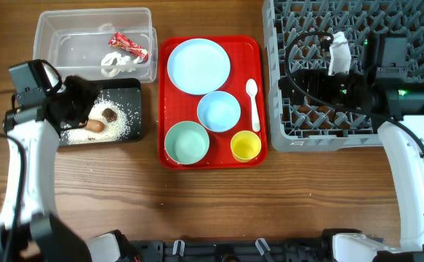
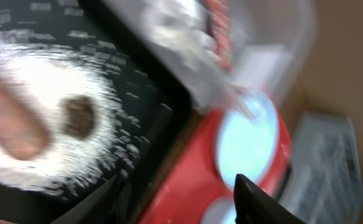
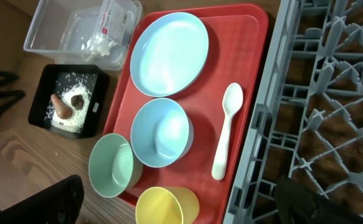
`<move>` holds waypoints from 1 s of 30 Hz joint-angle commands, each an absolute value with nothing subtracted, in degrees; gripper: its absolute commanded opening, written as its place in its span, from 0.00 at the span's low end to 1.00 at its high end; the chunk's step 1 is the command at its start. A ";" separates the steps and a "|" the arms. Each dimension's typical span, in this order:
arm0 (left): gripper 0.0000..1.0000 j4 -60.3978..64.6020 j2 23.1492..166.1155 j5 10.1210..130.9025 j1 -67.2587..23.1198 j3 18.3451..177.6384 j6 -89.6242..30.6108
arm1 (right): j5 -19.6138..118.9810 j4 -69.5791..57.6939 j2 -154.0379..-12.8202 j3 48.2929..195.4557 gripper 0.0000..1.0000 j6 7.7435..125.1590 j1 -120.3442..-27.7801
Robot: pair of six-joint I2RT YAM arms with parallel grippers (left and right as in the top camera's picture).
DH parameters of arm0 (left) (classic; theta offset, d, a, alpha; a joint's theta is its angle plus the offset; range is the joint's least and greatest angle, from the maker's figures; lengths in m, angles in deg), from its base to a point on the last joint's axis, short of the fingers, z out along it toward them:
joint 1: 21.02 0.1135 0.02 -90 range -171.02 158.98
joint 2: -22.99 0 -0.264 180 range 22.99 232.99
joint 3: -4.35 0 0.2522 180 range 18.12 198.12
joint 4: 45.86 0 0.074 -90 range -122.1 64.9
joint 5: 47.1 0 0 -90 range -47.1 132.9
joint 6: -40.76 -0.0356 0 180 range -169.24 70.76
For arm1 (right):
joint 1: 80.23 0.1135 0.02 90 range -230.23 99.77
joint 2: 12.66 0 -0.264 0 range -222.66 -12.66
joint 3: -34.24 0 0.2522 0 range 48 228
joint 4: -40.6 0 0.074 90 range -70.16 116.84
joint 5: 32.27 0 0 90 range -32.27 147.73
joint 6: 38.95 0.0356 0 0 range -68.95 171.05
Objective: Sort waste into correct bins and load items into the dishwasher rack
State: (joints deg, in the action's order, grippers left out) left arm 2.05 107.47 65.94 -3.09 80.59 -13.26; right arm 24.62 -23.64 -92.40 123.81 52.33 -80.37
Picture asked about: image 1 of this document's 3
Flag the orange carrot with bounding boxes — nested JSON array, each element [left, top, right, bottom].
[[79, 119, 105, 133]]

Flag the brown food scrap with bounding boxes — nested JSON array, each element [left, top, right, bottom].
[[102, 108, 118, 123]]

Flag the white rice pile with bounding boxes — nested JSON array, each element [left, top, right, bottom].
[[60, 96, 142, 146]]

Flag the white plastic wrap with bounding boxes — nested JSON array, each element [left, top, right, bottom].
[[100, 52, 143, 79]]

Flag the red snack wrapper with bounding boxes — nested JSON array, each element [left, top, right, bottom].
[[108, 32, 148, 62]]

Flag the white plastic spoon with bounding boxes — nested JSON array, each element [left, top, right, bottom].
[[246, 79, 260, 132]]

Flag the mint green bowl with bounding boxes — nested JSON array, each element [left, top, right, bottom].
[[164, 121, 210, 165]]

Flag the yellow plastic cup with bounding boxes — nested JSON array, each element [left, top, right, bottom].
[[231, 130, 262, 162]]

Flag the light blue plate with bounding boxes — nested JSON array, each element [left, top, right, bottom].
[[167, 38, 231, 95]]

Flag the light blue bowl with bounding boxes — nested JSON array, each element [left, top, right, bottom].
[[196, 91, 241, 132]]

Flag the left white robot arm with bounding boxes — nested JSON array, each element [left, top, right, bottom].
[[0, 76, 142, 261]]

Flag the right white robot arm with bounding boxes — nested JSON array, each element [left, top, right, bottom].
[[279, 69, 424, 261]]

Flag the grey dishwasher rack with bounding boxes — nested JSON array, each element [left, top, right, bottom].
[[262, 0, 424, 152]]

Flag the black tray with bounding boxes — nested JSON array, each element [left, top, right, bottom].
[[64, 79, 143, 143]]

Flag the clear plastic bin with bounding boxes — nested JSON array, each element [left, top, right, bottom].
[[33, 7, 158, 83]]

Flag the red serving tray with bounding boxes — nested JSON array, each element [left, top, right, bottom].
[[158, 36, 268, 170]]

